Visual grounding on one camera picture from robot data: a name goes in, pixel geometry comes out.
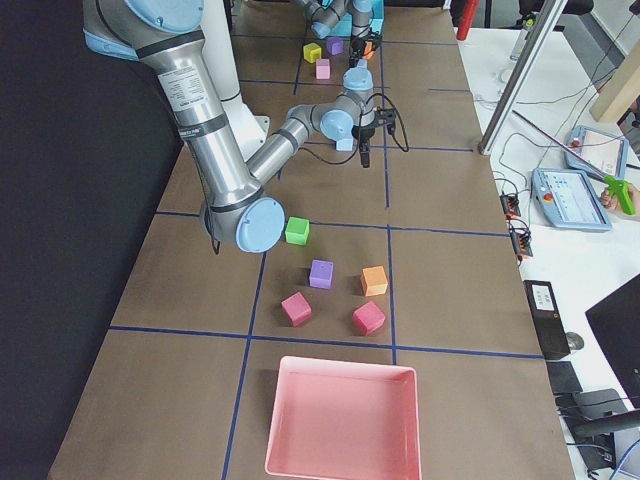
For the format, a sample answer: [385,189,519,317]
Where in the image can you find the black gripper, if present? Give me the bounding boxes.
[349,35,366,68]
[353,122,376,167]

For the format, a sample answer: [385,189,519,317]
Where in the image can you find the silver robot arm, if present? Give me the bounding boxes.
[82,1,374,253]
[292,0,381,67]

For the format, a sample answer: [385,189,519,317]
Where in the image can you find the left orange foam block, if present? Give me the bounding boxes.
[361,41,375,60]

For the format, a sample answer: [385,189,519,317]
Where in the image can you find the orange foam block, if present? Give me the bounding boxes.
[360,266,389,297]
[361,41,375,60]

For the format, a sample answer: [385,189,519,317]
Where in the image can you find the left purple foam block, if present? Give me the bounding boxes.
[325,36,344,56]

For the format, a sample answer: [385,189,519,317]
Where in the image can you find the purple foam block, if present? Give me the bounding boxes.
[309,259,334,289]
[325,36,344,56]

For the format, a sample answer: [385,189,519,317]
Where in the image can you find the teal plastic bin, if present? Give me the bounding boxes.
[330,0,384,37]

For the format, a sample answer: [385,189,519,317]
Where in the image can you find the pink foam block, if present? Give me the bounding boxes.
[315,58,331,80]

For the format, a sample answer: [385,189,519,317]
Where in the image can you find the yellow foam block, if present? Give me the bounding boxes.
[303,42,322,64]

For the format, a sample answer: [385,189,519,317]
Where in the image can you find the green foam block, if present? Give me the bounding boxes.
[285,216,310,245]

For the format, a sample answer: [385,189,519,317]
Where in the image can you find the right purple foam block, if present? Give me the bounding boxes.
[309,259,334,289]

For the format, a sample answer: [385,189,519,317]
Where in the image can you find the right orange foam block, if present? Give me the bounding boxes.
[360,266,389,297]

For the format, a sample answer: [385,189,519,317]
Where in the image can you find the red cylinder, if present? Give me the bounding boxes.
[456,0,479,41]

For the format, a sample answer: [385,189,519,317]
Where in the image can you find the dark red foam block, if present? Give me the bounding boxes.
[281,292,313,327]

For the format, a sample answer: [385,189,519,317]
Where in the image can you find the near teach pendant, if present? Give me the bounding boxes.
[531,168,612,232]

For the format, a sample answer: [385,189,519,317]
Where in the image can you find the teach pendant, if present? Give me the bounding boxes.
[531,168,612,232]
[564,125,629,178]

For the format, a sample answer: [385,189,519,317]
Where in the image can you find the black power box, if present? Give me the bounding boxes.
[523,280,570,360]

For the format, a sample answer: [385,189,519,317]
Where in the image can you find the far teach pendant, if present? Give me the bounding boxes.
[564,125,629,178]

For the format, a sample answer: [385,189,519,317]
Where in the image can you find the pink plastic tray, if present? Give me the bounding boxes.
[265,356,422,479]

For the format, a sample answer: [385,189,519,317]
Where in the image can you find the black camera cable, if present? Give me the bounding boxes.
[301,92,411,166]

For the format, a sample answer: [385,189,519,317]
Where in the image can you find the white pedestal column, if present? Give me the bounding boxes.
[200,0,270,161]

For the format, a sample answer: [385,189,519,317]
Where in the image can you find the aluminium frame post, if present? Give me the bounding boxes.
[478,0,567,156]

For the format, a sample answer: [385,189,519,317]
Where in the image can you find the green handled reacher stick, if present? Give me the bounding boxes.
[513,111,636,216]

